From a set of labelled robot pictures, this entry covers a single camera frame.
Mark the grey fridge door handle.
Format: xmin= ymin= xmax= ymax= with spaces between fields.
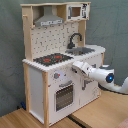
xmin=82 ymin=80 xmax=87 ymax=90

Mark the toy oven door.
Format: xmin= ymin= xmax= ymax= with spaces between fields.
xmin=55 ymin=81 xmax=74 ymax=111

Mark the wooden toy kitchen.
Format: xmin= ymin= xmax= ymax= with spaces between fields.
xmin=22 ymin=2 xmax=105 ymax=128

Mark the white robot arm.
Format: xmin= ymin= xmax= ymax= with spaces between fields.
xmin=72 ymin=61 xmax=128 ymax=95

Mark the black toy faucet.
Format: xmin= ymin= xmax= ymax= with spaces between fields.
xmin=67 ymin=33 xmax=82 ymax=49

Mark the grey toy sink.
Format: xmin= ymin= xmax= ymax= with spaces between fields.
xmin=66 ymin=47 xmax=94 ymax=56

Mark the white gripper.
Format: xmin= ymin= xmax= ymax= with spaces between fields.
xmin=72 ymin=61 xmax=92 ymax=79

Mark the oven knob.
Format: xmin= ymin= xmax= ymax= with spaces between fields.
xmin=54 ymin=73 xmax=60 ymax=79

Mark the wooden table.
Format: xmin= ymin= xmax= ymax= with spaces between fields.
xmin=0 ymin=91 xmax=128 ymax=128

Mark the grey range hood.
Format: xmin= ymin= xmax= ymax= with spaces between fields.
xmin=34 ymin=6 xmax=64 ymax=27

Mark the black toy stovetop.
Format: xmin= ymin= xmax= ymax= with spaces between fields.
xmin=34 ymin=53 xmax=70 ymax=66

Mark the toy microwave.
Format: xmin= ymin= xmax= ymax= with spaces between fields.
xmin=67 ymin=3 xmax=90 ymax=21

